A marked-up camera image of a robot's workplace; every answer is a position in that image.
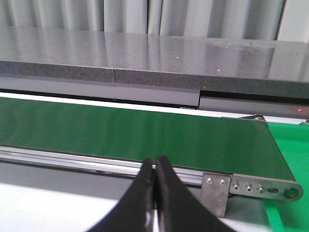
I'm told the white pleated curtain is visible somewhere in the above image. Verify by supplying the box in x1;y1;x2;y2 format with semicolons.
0;0;309;43

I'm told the metal mounting bracket plate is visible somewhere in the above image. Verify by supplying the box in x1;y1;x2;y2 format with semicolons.
200;173;231;218

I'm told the aluminium conveyor frame rail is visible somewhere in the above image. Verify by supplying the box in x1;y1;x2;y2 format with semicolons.
0;145;304;201

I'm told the green conveyor belt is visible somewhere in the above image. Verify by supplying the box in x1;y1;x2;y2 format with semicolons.
0;98;294;180

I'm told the grey stone countertop slab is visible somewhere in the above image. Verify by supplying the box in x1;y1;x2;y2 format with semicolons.
0;27;309;104

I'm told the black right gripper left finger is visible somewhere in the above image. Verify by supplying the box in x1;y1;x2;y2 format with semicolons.
89;158;154;232

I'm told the grey cabinet front panel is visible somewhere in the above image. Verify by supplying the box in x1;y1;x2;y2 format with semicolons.
0;73;309;119

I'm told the green mat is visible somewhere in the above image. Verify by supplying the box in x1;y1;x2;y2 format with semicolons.
264;122;309;232

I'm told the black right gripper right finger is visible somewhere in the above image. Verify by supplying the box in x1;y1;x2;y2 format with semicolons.
154;156;233;232

